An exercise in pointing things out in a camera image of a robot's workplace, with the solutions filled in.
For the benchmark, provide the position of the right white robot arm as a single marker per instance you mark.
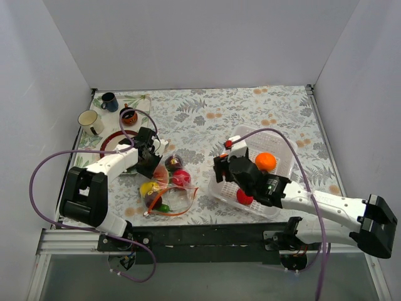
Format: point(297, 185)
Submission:
point(368, 224)

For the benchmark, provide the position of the cream enamel mug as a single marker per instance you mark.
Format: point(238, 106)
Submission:
point(91, 122)

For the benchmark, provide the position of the dark blue mug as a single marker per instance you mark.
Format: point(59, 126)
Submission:
point(109, 102)

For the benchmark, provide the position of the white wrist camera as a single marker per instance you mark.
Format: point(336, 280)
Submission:
point(160, 146)
point(236, 147)

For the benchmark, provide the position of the floral patterned tablecloth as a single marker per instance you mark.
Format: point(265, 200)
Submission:
point(196, 123)

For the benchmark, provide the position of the white perforated plastic basket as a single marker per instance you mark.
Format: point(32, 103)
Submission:
point(265, 141)

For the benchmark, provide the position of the fake watermelon slice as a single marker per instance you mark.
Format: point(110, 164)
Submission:
point(161, 174)

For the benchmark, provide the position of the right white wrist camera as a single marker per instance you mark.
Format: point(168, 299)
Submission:
point(236, 147)

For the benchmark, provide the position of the yellow fake lemon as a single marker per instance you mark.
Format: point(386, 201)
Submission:
point(148, 187)

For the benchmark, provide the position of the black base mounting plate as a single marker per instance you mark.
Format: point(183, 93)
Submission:
point(209, 243)

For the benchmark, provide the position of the orange fake mandarin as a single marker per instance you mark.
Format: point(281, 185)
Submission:
point(265, 162)

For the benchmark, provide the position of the dark purple fake fruit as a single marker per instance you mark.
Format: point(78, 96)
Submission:
point(174, 163)

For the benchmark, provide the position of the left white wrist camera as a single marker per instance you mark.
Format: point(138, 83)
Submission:
point(160, 146)

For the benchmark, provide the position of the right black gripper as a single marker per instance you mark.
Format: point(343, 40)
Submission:
point(220, 168)

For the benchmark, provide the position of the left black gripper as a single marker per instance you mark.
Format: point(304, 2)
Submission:
point(150, 163)

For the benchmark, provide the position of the clear zip top bag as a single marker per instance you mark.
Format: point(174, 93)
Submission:
point(179, 199)

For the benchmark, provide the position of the brown orange small cup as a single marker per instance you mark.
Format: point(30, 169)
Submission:
point(128, 115)

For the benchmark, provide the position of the leaf patterned serving tray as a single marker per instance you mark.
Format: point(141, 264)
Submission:
point(111, 123)

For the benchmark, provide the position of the red rimmed plate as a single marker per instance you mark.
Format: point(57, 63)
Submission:
point(113, 140)

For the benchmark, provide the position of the red fake strawberry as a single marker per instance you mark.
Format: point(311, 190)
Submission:
point(242, 198)

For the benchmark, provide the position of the red fake apple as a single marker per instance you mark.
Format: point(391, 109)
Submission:
point(181, 178)

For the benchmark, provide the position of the aluminium frame rail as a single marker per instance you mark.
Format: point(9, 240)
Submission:
point(72, 242)

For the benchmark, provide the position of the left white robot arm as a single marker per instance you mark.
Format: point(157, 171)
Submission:
point(85, 196)

